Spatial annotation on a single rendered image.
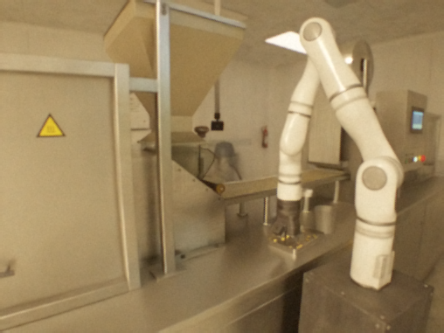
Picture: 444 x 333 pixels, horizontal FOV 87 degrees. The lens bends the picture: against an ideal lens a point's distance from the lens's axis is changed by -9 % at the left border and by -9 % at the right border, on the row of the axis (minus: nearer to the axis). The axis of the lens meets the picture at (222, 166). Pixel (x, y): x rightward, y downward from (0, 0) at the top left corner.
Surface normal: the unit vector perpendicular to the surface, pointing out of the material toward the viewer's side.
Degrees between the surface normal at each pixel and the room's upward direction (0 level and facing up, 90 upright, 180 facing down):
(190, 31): 114
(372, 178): 91
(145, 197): 90
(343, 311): 90
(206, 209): 90
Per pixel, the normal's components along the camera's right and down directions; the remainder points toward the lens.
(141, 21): 0.53, 0.51
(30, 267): 0.58, 0.12
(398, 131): -0.81, 0.08
